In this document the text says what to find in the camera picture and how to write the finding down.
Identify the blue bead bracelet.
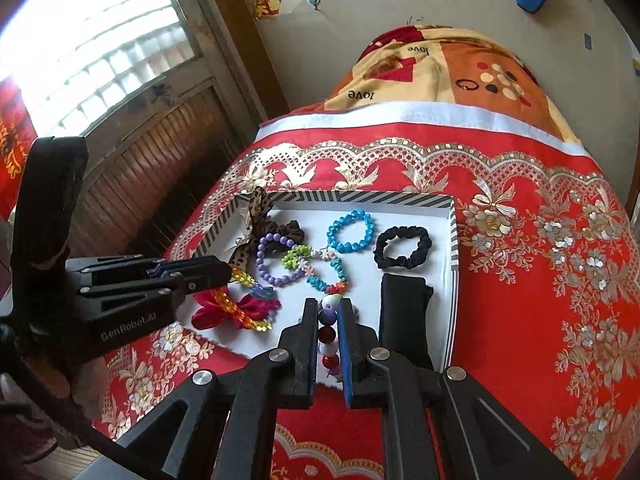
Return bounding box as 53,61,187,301
326,209,376,254

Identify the red velvet bow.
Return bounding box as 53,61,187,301
191,290,282,332

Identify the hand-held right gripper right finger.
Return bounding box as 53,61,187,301
336,297,576,480

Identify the black pouch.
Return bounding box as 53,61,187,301
377,272,435,371

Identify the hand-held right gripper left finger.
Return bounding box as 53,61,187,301
115,297,321,480

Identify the orange clear bead bracelet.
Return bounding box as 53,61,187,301
215,267,281,333

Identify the leopard print bow hair tie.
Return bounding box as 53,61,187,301
227,187,275,271

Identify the printed blanket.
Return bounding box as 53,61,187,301
322,25,583,153

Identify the wooden slatted panel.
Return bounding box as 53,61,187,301
70,85,261,261

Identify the multicolour bead bracelet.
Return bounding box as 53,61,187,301
319,294,345,381

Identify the teal flower bead bracelet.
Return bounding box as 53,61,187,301
305,252,348,296

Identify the red floral tablecloth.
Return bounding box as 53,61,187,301
100,115,640,480

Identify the brown scrunchie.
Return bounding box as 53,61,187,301
260,220,305,253

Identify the black scrunchie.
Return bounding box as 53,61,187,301
372,226,432,270

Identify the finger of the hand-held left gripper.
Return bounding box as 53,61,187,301
142,255,223,277
165,262,234,297

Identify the purple bead bracelet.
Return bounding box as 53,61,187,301
256,234,306,288

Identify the person's left hand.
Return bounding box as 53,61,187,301
20,350,108,411

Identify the striped cardboard box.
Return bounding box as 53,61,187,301
192,190,460,371

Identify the red banner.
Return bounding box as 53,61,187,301
0,77,38,221

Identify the window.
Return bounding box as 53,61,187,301
0,0,201,136

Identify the green flower bead bracelet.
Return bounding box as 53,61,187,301
281,244,313,271

